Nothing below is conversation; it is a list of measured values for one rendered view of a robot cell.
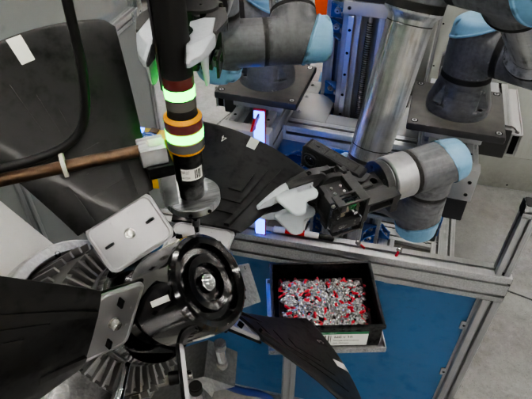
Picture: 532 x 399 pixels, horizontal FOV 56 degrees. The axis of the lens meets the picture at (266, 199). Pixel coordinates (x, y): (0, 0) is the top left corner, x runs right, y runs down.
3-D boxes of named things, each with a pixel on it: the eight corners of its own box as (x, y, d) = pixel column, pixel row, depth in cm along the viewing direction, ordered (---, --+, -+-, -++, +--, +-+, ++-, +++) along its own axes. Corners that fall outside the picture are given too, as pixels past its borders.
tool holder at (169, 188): (156, 229, 60) (143, 163, 53) (145, 193, 65) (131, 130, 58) (227, 210, 62) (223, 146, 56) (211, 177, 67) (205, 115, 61)
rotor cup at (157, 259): (81, 347, 57) (151, 321, 50) (108, 238, 65) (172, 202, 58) (179, 378, 65) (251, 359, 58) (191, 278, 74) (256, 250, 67)
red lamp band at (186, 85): (166, 94, 52) (165, 83, 51) (159, 80, 54) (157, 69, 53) (198, 88, 52) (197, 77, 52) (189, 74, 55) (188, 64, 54)
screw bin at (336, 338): (271, 350, 98) (271, 328, 94) (268, 283, 111) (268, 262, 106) (381, 347, 99) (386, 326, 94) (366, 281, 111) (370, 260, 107)
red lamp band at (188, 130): (169, 139, 54) (168, 130, 54) (160, 119, 57) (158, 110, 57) (207, 131, 56) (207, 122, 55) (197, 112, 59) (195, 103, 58)
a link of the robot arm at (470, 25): (454, 54, 124) (469, -2, 115) (508, 70, 117) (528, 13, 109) (431, 70, 117) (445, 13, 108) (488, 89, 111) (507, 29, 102)
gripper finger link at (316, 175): (290, 181, 72) (343, 168, 75) (286, 174, 73) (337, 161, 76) (286, 203, 76) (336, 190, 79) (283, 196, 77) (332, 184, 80)
